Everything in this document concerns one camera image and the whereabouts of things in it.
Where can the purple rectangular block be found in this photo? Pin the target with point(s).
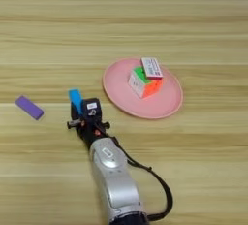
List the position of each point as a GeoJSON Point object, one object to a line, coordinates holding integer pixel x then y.
{"type": "Point", "coordinates": [29, 107]}

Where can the multicolour puzzle cube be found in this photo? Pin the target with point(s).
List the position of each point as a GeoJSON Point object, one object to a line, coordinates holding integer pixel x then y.
{"type": "Point", "coordinates": [142, 86]}

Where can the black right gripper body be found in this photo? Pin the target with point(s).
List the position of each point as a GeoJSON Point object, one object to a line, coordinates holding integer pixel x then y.
{"type": "Point", "coordinates": [92, 132]}

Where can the pink round plate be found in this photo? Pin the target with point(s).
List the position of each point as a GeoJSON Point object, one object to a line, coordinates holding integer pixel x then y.
{"type": "Point", "coordinates": [116, 86]}

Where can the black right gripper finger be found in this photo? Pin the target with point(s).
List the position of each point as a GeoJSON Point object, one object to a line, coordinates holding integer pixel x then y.
{"type": "Point", "coordinates": [75, 114]}

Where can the blue rectangular block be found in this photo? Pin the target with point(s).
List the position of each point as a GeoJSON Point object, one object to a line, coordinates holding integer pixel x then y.
{"type": "Point", "coordinates": [76, 98]}

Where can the pink white eraser box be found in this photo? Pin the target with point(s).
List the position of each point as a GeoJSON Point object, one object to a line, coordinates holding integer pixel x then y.
{"type": "Point", "coordinates": [151, 68]}

